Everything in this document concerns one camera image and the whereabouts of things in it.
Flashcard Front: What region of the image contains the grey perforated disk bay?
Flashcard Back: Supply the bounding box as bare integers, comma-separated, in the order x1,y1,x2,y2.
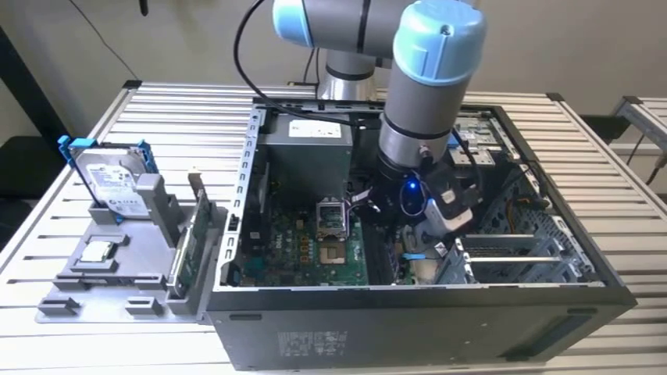
437,233,595,286

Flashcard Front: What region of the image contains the black PC case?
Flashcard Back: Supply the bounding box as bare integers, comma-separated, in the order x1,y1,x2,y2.
201,95,641,372

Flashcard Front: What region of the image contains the black RAM stick blue label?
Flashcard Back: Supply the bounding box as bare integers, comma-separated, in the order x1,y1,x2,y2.
383,233,407,285

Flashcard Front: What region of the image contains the thin wall cable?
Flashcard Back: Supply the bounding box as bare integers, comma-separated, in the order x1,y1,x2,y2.
67,0,141,83

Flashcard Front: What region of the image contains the metal disk bay cage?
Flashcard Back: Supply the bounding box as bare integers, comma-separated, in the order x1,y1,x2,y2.
446,111,522,214

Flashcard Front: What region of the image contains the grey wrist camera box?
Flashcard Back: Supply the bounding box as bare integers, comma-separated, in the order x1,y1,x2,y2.
422,183,477,239

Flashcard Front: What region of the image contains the silver CPU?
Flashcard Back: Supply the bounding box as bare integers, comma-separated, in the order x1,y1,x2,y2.
78,244,114,263

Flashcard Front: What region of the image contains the metal socket cover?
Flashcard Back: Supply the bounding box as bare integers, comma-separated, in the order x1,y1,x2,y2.
315,200,351,240

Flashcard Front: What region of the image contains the thin black cable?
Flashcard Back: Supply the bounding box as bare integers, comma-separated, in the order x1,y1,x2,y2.
305,48,322,86

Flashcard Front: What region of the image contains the grey power supply unit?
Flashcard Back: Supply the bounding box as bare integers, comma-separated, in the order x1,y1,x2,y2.
258,112,357,204

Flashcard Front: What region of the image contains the green graphics card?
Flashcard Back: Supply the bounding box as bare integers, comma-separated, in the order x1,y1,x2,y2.
166,163,222,300

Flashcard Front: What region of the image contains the metal slat side table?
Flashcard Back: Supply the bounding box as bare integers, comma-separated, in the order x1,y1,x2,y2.
607,95,667,157

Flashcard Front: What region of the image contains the grey parts rack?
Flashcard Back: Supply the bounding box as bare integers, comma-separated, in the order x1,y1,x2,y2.
34,173,230,325

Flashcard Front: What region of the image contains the black chair back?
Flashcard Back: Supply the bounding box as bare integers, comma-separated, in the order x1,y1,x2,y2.
578,114,633,146

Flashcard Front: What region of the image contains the thick black camera cable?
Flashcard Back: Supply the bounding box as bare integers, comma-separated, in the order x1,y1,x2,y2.
233,0,370,127

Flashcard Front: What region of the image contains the CPU socket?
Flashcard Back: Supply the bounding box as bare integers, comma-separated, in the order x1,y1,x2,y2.
318,238,350,266

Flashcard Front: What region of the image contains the black slanted post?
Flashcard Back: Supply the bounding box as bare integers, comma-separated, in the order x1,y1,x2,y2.
0,25,72,140

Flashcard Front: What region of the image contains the green motherboard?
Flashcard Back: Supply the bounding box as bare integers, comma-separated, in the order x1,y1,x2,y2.
242,171,418,287

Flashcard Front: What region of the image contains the hard disk in blue carrier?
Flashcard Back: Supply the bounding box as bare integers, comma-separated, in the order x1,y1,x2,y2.
55,136,158,226

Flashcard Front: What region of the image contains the red yellow wire bundle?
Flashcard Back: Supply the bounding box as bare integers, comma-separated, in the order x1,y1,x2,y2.
505,195,550,231

